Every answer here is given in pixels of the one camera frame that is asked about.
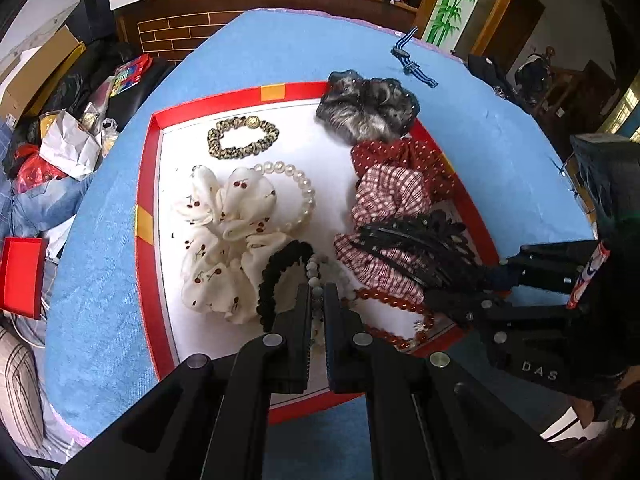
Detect red rimmed white tray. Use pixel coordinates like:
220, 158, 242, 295
135, 81, 501, 426

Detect red white plaid scrunchie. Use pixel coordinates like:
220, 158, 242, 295
333, 164, 433, 306

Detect crumpled white paper bag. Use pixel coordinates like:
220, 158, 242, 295
39, 110, 103, 181

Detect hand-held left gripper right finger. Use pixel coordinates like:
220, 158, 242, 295
324, 283, 576, 480

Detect black bag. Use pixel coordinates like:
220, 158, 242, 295
467, 52, 521, 106

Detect colourful printed box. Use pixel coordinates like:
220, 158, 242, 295
109, 54, 153, 98

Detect blue striped hair clip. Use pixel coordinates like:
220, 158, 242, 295
390, 25, 440, 90

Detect white pearl bracelet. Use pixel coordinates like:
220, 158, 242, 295
252, 160, 317, 233

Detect bamboo wall poster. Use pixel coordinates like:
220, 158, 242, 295
425, 0, 481, 48

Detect wooden counter with brick pattern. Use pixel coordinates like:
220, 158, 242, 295
110, 0, 421, 66

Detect grey white bead bracelet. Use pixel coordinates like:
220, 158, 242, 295
305, 252, 351, 348

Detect black box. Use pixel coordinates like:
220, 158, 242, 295
65, 0, 118, 43

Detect red box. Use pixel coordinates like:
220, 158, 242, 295
0, 237, 48, 321

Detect black claw hair clip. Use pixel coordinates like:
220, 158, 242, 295
350, 210, 483, 291

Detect red bead bracelet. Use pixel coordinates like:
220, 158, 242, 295
342, 287, 436, 352

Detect grey fuzzy scrunchie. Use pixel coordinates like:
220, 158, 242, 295
315, 71, 421, 145

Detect cardboard box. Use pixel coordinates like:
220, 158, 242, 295
0, 25, 86, 118

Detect striped cloth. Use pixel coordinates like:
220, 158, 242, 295
0, 327, 46, 456

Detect black braided hair tie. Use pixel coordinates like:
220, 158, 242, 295
256, 240, 316, 333

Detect thin black wire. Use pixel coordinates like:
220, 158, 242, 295
552, 155, 583, 198

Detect red plastic bag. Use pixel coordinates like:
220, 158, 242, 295
12, 144, 68, 196

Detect leopard print hair tie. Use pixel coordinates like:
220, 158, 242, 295
206, 116, 280, 161

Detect white cherry print scrunchie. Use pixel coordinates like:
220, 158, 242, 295
172, 165, 301, 323

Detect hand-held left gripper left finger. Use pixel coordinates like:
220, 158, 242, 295
56, 282, 314, 480

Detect blue jeans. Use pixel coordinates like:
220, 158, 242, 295
0, 120, 96, 238

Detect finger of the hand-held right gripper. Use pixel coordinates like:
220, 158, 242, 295
491, 240, 601, 296
424, 290, 583, 332

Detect black backpack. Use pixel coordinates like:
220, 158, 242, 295
515, 52, 556, 106

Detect red polka dot scrunchie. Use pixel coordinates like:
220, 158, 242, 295
350, 139, 457, 203

